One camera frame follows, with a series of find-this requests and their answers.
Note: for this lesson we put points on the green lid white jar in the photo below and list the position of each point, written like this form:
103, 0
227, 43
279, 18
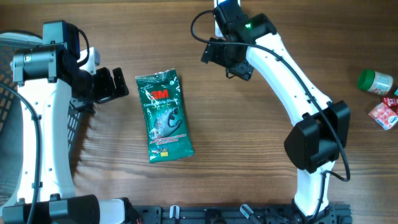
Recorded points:
376, 82

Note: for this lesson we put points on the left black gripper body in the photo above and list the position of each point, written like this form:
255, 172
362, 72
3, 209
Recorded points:
103, 86

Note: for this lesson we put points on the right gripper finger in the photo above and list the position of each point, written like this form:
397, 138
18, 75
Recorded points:
242, 70
208, 53

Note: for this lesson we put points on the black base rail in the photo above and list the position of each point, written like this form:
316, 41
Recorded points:
269, 214

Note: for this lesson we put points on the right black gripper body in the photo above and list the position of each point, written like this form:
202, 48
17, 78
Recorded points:
219, 55

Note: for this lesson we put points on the grey plastic mesh basket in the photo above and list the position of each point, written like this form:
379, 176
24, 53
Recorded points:
9, 124

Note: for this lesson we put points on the red coffee stick sachet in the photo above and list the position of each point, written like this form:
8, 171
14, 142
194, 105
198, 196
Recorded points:
390, 101

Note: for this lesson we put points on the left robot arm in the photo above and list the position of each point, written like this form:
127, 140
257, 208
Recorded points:
52, 78

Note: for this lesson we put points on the white barcode scanner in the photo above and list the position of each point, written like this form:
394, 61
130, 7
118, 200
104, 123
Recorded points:
217, 28

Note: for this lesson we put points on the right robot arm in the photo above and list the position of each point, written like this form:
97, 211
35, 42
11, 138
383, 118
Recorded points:
319, 125

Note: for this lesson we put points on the green snack bag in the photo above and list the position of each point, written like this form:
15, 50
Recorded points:
161, 99

